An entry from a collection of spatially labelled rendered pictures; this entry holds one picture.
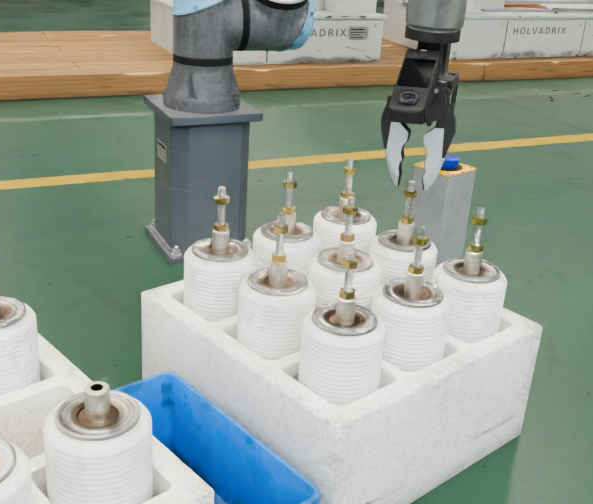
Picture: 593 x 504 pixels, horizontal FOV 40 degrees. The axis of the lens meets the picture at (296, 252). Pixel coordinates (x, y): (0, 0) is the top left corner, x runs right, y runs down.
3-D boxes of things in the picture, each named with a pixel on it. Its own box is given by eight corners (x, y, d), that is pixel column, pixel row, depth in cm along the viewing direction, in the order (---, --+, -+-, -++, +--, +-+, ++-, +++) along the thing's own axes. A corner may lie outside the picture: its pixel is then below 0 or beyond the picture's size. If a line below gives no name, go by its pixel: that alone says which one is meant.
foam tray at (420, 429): (141, 401, 120) (140, 291, 113) (333, 327, 144) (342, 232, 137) (325, 558, 94) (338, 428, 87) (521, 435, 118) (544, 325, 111)
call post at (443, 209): (391, 336, 143) (413, 165, 130) (418, 325, 147) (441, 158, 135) (423, 354, 138) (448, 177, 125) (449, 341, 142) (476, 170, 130)
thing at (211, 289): (187, 388, 111) (188, 267, 104) (179, 352, 120) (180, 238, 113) (256, 382, 114) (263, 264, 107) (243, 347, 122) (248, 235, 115)
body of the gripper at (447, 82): (456, 116, 114) (468, 27, 109) (444, 130, 107) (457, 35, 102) (402, 108, 116) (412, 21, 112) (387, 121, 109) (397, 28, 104)
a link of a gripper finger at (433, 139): (452, 181, 116) (451, 116, 113) (444, 193, 111) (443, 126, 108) (430, 180, 117) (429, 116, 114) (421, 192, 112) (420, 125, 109)
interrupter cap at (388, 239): (434, 256, 113) (435, 251, 113) (379, 252, 113) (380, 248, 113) (426, 235, 120) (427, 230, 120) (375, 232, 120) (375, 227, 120)
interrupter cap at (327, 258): (319, 274, 106) (320, 269, 105) (314, 250, 112) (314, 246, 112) (377, 275, 106) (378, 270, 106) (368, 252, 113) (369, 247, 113)
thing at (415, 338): (375, 388, 114) (389, 271, 107) (441, 409, 111) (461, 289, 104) (348, 423, 106) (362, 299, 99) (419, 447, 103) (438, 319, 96)
